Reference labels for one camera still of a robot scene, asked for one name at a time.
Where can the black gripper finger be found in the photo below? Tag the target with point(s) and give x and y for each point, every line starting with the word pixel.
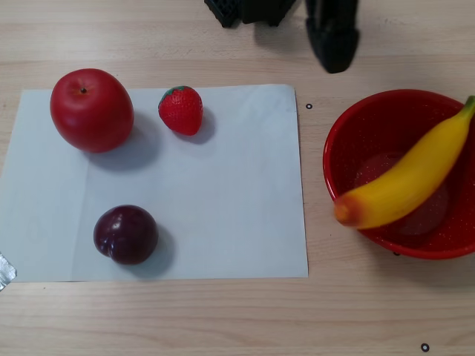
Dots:
pixel 317 33
pixel 345 41

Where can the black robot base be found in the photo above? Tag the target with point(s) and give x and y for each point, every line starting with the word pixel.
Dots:
pixel 222 13

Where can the red plastic apple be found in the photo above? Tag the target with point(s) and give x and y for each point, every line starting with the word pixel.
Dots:
pixel 91 111

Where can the red speckled enamel bowl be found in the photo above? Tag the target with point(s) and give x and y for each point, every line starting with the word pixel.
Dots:
pixel 356 133

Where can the yellow plastic banana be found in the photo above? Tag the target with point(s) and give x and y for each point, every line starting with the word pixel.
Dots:
pixel 404 181

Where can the grey duct tape piece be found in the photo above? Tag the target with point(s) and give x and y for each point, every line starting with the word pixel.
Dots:
pixel 5 272

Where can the red plastic strawberry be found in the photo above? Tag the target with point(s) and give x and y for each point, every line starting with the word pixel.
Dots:
pixel 182 111

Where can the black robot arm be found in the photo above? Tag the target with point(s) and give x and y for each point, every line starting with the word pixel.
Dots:
pixel 265 11

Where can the white paper sheet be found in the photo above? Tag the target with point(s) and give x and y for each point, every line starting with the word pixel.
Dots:
pixel 222 178

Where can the dark purple plastic plum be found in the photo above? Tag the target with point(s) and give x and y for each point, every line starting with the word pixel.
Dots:
pixel 126 235

